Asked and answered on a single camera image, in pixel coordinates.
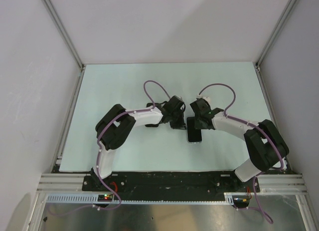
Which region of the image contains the white slotted cable duct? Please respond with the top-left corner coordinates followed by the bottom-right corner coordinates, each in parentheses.
top-left (46, 192), bottom-right (236, 206)

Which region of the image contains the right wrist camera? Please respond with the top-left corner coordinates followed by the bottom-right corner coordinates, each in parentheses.
top-left (190, 95), bottom-right (211, 117)

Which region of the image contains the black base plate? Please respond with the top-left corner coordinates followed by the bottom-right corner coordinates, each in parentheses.
top-left (82, 171), bottom-right (260, 202)

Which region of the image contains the right aluminium corner post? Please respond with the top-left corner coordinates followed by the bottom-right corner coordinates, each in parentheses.
top-left (255, 0), bottom-right (299, 67)

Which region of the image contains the aluminium corner post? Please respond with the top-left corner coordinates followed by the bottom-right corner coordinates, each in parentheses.
top-left (41, 0), bottom-right (85, 70)
top-left (255, 0), bottom-right (299, 67)

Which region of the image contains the aluminium frame rail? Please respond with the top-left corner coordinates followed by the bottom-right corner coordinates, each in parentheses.
top-left (258, 174), bottom-right (308, 195)

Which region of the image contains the clear phone case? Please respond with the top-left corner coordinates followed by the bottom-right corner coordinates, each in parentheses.
top-left (186, 116), bottom-right (203, 144)

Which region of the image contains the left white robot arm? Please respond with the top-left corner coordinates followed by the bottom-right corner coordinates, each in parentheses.
top-left (93, 103), bottom-right (186, 191)

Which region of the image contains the left aluminium corner post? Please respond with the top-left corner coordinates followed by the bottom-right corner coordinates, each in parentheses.
top-left (41, 0), bottom-right (85, 70)

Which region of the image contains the dark blue smartphone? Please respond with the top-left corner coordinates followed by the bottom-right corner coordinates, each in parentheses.
top-left (186, 117), bottom-right (202, 142)

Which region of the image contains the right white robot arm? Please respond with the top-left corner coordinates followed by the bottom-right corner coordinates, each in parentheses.
top-left (193, 108), bottom-right (289, 192)

